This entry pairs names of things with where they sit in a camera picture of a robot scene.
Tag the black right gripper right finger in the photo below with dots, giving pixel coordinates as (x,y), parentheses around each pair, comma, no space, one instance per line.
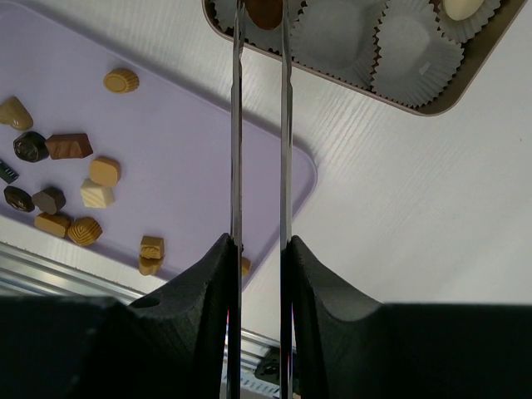
(350,345)

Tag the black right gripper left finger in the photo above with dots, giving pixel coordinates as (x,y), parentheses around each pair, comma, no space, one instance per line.
(167,344)

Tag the caramel cube chocolate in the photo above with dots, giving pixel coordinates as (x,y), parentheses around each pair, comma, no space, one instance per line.
(152,253)

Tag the brown oval chocolate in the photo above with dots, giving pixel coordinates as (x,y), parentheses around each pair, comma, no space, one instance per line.
(266,14)

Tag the white oval chocolate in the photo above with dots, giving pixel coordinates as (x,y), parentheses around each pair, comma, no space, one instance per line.
(458,10)

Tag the small caramel round chocolate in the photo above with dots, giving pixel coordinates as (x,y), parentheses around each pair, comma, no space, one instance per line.
(245,266)

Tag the caramel ridged square chocolate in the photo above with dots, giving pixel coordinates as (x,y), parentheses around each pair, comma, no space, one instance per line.
(84,231)

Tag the white square chocolate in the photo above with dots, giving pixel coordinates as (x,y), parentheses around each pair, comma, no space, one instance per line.
(96,196)

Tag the tan rectangular chocolate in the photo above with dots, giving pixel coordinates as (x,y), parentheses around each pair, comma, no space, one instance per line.
(54,224)

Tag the tan rounded square chocolate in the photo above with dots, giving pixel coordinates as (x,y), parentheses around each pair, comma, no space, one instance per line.
(105,171)

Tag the grey brown heart chocolate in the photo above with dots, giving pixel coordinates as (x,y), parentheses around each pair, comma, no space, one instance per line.
(49,200)

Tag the dark leaf chocolate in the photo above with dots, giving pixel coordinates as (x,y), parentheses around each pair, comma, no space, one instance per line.
(18,199)

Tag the brown rectangular chocolate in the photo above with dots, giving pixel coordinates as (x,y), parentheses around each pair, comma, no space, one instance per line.
(69,146)

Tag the dark green rectangular chocolate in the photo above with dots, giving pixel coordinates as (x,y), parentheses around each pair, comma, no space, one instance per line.
(7,174)

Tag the dark round swirl chocolate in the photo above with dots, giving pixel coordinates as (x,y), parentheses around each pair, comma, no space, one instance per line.
(30,147)

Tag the round caramel chocolate cup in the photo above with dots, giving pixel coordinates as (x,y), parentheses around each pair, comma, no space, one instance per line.
(121,80)

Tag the caramel heart chocolate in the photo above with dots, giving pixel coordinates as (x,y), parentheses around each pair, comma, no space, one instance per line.
(13,113)

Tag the lilac plastic tray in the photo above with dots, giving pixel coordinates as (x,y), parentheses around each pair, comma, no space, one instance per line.
(173,145)

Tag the rose gold tin box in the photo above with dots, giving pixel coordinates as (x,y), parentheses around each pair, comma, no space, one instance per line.
(477,53)

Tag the aluminium mounting rail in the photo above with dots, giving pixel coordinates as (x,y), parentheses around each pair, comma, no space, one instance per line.
(23,273)

